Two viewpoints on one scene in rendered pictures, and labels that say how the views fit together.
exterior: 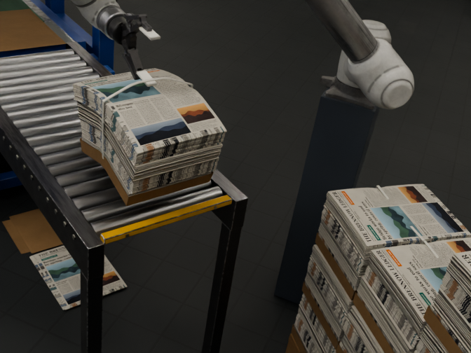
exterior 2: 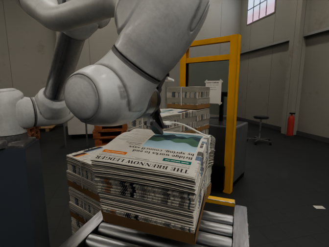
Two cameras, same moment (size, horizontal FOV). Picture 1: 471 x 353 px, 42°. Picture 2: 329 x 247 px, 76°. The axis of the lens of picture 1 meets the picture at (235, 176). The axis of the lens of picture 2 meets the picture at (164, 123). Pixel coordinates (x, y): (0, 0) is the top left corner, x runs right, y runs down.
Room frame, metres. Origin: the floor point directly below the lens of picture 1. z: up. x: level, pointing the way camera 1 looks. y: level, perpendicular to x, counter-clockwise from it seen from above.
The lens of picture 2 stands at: (1.92, 0.88, 1.28)
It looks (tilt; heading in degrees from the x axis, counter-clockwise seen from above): 10 degrees down; 240
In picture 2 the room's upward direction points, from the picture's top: straight up
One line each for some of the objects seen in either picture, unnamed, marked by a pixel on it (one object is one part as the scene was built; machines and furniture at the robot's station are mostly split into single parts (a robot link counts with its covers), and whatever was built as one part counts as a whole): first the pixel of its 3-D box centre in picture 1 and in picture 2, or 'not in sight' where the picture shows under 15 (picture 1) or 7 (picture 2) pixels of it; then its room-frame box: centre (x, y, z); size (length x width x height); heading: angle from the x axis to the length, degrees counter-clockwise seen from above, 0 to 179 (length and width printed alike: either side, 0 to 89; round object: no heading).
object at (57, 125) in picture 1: (80, 123); not in sight; (1.92, 0.60, 0.77); 0.47 x 0.05 x 0.05; 131
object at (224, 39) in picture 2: not in sight; (208, 41); (0.14, -1.16, 1.82); 0.75 x 0.06 x 0.06; 113
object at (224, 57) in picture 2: not in sight; (207, 59); (0.14, -1.16, 1.62); 0.75 x 0.06 x 0.06; 113
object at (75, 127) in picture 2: not in sight; (83, 110); (0.95, -5.22, 0.66); 2.81 x 0.70 x 1.32; 73
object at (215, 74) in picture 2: not in sight; (207, 87); (0.12, -1.16, 1.27); 0.57 x 0.01 x 0.65; 113
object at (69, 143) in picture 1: (94, 140); not in sight; (1.82, 0.51, 0.77); 0.47 x 0.05 x 0.05; 131
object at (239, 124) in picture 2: not in sight; (216, 149); (-0.21, -1.30, 0.40); 0.70 x 0.55 x 0.80; 113
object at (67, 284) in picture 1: (79, 270); not in sight; (1.95, 0.61, 0.01); 0.37 x 0.28 x 0.01; 41
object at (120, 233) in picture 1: (170, 218); (183, 194); (1.41, 0.17, 0.81); 0.43 x 0.03 x 0.02; 131
